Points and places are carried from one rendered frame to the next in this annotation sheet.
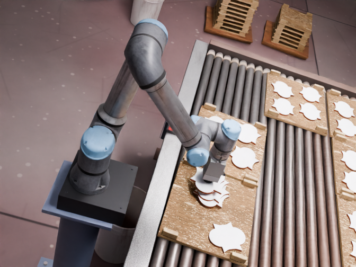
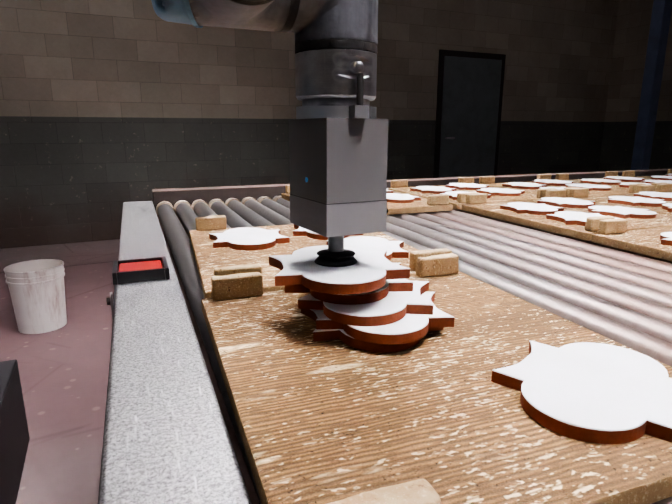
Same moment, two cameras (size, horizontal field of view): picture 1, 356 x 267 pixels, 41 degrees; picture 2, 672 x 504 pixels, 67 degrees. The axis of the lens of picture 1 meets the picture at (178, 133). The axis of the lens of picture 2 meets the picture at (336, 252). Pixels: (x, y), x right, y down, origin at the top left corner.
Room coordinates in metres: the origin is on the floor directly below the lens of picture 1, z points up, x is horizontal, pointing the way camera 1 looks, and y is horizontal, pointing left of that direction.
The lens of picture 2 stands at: (0.91, -0.02, 1.13)
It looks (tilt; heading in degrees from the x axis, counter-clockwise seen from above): 14 degrees down; 341
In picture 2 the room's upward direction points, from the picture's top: straight up
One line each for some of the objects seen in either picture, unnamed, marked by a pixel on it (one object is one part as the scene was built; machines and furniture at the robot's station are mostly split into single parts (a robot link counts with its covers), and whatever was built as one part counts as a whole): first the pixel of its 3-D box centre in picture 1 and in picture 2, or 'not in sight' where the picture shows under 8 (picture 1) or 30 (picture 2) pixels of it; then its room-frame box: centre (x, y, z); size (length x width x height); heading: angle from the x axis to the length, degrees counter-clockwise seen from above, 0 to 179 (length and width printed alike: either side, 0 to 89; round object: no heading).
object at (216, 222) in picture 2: (210, 106); (211, 222); (1.90, -0.10, 0.95); 0.06 x 0.02 x 0.03; 89
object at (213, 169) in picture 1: (217, 165); (347, 167); (1.37, -0.19, 1.09); 0.10 x 0.09 x 0.16; 99
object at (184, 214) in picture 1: (211, 209); (421, 353); (1.28, -0.23, 0.93); 0.41 x 0.35 x 0.02; 1
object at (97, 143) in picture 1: (96, 148); not in sight; (1.21, 0.26, 1.11); 0.13 x 0.12 x 0.14; 4
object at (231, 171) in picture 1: (227, 143); (302, 250); (1.70, -0.24, 0.93); 0.41 x 0.35 x 0.02; 179
